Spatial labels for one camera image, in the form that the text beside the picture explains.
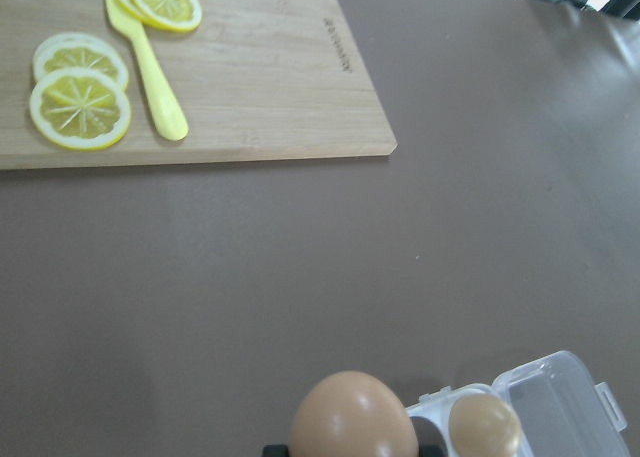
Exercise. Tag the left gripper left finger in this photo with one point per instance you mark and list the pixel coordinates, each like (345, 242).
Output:
(275, 450)

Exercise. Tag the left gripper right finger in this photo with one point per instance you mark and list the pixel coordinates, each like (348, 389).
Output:
(430, 451)

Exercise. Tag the brown egg from bowl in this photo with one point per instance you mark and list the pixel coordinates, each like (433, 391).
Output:
(352, 413)

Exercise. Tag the clear plastic egg box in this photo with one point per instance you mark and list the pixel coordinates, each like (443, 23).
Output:
(562, 411)

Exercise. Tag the pale beige egg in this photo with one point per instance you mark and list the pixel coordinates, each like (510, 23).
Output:
(484, 425)

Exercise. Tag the yellow plastic knife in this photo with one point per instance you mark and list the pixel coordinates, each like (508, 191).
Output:
(166, 112)

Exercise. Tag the bamboo cutting board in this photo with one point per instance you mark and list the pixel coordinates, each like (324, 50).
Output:
(257, 80)

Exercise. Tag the lemon slice middle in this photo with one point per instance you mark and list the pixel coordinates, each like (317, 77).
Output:
(82, 50)

